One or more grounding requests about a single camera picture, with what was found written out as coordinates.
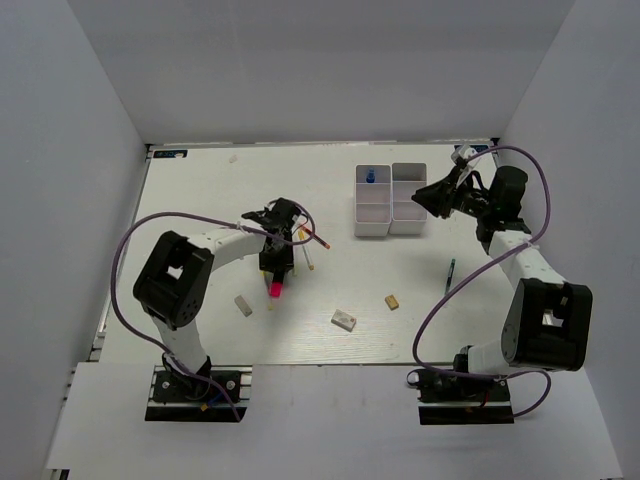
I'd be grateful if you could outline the green clear pen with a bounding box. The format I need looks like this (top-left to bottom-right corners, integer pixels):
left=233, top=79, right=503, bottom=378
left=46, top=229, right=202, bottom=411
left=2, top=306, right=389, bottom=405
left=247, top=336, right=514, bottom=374
left=445, top=258, right=456, bottom=295

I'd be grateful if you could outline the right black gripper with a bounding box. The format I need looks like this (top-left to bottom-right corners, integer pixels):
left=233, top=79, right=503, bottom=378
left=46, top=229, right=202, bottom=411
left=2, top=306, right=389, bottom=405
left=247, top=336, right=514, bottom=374
left=413, top=166, right=495, bottom=219

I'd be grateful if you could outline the red orange pen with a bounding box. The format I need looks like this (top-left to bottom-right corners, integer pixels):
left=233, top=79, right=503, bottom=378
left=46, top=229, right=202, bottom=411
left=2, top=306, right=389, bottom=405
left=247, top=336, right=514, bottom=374
left=296, top=220, right=331, bottom=250

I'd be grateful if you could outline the grey white eraser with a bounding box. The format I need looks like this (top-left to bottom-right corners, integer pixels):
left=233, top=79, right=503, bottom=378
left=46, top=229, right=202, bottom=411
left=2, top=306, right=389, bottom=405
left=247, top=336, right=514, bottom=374
left=234, top=295, right=253, bottom=317

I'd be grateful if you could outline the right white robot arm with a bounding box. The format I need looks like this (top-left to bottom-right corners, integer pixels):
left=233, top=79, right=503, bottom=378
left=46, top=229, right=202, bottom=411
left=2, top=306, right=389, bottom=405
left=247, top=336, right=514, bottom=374
left=412, top=166, right=593, bottom=399

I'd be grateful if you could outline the left white divided container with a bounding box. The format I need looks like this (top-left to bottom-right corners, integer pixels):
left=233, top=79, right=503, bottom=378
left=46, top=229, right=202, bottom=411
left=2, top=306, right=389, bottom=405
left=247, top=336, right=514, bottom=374
left=354, top=164, right=392, bottom=238

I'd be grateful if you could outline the right white divided container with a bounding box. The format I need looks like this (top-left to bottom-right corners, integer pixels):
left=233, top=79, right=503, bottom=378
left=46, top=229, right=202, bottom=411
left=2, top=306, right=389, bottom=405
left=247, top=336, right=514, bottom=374
left=389, top=163, right=427, bottom=236

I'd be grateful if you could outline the yellow eraser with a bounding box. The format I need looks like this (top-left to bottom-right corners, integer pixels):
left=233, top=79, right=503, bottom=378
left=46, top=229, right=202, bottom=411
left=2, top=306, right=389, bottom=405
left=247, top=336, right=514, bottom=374
left=385, top=295, right=399, bottom=310

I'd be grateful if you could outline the white staples box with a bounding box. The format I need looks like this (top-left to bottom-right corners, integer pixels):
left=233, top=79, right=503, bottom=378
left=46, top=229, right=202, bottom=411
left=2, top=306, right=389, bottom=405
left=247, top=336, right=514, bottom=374
left=331, top=309, right=357, bottom=332

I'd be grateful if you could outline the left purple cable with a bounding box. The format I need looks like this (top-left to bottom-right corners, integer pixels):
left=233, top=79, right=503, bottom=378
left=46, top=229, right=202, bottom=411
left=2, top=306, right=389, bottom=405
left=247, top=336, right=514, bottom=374
left=110, top=199, right=316, bottom=421

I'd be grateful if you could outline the pink black highlighter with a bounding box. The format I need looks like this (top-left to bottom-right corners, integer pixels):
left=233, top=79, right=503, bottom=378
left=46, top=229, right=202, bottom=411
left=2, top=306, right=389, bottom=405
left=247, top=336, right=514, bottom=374
left=269, top=272, right=285, bottom=298

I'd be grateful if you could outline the purple cable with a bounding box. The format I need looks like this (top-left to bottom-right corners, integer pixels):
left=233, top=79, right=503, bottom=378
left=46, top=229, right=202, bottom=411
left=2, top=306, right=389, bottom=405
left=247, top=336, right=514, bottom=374
left=407, top=144, right=554, bottom=419
left=110, top=199, right=316, bottom=421

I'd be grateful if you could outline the blue cap glue bottle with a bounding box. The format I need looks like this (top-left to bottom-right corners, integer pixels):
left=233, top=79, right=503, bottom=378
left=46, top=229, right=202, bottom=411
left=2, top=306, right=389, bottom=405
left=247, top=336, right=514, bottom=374
left=365, top=167, right=376, bottom=184

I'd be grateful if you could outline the orange cap white marker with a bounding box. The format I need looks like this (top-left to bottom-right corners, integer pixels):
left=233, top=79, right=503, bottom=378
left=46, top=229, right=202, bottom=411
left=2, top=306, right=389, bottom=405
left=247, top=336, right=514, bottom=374
left=297, top=229, right=315, bottom=271

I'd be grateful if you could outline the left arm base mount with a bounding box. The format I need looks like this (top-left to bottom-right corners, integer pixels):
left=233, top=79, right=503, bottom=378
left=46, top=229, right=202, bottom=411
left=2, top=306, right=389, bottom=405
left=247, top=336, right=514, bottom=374
left=145, top=365, right=252, bottom=423

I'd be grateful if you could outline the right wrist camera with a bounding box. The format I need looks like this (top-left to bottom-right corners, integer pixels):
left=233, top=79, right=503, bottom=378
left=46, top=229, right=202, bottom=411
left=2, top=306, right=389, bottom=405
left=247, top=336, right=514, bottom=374
left=451, top=144, right=479, bottom=170

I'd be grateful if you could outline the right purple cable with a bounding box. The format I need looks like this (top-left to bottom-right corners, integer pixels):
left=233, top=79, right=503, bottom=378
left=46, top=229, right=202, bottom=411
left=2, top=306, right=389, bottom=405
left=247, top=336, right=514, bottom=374
left=407, top=144, right=554, bottom=419

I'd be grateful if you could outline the white divided container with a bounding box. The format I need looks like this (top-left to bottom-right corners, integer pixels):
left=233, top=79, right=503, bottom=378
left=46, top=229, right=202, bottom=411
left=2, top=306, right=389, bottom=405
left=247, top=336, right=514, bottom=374
left=354, top=164, right=392, bottom=238
left=389, top=163, right=427, bottom=236

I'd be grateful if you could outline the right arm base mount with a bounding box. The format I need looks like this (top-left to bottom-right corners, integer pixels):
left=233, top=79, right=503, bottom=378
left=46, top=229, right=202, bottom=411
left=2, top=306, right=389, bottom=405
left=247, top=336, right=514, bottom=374
left=406, top=369, right=514, bottom=426

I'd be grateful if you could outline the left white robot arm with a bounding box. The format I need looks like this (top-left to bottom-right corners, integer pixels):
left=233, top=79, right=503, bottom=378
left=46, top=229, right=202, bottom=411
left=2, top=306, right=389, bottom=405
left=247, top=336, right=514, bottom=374
left=133, top=198, right=303, bottom=399

